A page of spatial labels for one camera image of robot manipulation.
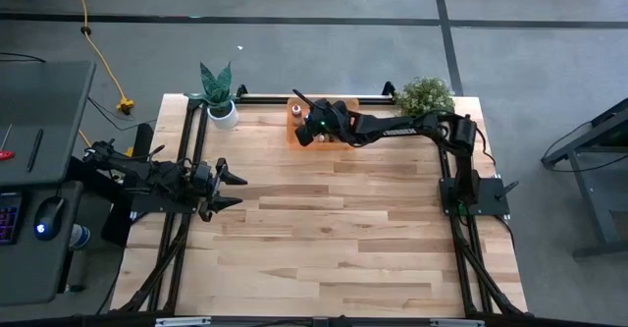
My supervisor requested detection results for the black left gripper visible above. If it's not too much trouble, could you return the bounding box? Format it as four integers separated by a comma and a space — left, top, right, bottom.
188, 157, 249, 223

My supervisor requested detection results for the orange translucent plastic bin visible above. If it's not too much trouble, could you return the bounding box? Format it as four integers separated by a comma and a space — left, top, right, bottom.
286, 94, 360, 151

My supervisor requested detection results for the snake plant in white pot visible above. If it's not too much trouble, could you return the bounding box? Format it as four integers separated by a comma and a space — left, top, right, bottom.
188, 61, 240, 131

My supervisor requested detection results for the bushy plant in black pot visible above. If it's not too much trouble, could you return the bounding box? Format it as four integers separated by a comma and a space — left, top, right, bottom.
393, 75, 456, 120

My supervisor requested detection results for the black computer mouse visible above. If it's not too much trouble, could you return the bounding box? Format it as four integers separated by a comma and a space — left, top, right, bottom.
32, 196, 67, 243

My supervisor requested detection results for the black pen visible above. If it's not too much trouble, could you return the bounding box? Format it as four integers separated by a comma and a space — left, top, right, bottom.
26, 128, 45, 174

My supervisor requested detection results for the dark grey desk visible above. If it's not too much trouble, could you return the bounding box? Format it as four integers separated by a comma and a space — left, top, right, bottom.
0, 60, 97, 306

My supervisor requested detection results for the black keyboard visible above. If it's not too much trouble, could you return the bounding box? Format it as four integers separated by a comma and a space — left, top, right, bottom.
0, 191, 25, 246

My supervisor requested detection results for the black metal cart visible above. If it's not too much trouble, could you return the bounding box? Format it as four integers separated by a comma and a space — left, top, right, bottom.
541, 95, 628, 259

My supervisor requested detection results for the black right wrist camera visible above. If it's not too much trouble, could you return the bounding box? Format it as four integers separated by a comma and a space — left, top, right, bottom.
295, 123, 320, 147

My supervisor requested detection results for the black camera cable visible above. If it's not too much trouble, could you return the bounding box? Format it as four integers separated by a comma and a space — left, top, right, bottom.
291, 88, 320, 112

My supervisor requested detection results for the yellow extension cable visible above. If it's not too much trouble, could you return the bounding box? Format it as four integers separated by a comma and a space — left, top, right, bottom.
63, 0, 136, 146

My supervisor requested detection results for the silver metal bracket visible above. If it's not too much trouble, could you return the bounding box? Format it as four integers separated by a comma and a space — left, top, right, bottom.
155, 316, 212, 327
430, 318, 486, 327

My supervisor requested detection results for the black floor cable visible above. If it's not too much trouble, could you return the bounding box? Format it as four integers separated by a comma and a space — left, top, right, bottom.
86, 95, 158, 133
0, 51, 46, 65

